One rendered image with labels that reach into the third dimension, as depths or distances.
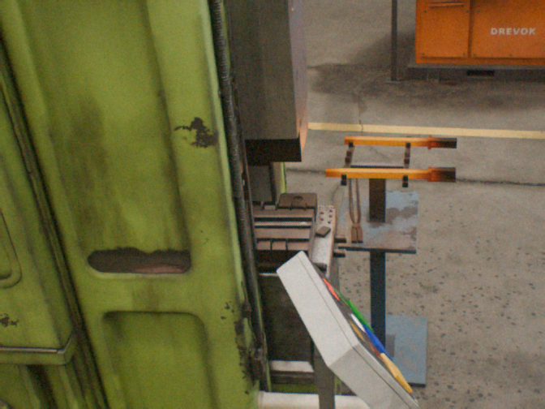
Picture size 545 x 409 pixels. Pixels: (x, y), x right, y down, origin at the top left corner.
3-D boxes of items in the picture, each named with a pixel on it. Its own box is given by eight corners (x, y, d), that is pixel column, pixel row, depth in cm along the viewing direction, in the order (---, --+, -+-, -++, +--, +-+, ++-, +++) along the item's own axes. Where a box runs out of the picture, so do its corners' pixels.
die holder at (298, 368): (341, 307, 262) (336, 204, 238) (334, 385, 231) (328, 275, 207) (192, 304, 271) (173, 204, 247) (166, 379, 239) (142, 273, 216)
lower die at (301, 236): (315, 229, 227) (313, 206, 223) (309, 268, 211) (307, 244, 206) (186, 228, 234) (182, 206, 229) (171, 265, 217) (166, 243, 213)
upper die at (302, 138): (308, 128, 208) (306, 98, 203) (302, 162, 192) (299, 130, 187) (169, 131, 215) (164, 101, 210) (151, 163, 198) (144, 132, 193)
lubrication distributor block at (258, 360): (268, 372, 202) (263, 336, 195) (265, 389, 197) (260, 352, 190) (255, 372, 203) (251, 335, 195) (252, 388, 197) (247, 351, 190)
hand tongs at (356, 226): (347, 162, 310) (347, 160, 310) (357, 162, 310) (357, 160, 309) (351, 243, 260) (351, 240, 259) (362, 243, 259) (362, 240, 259)
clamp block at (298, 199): (318, 208, 237) (316, 191, 234) (315, 222, 230) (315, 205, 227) (281, 208, 239) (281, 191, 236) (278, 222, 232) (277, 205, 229)
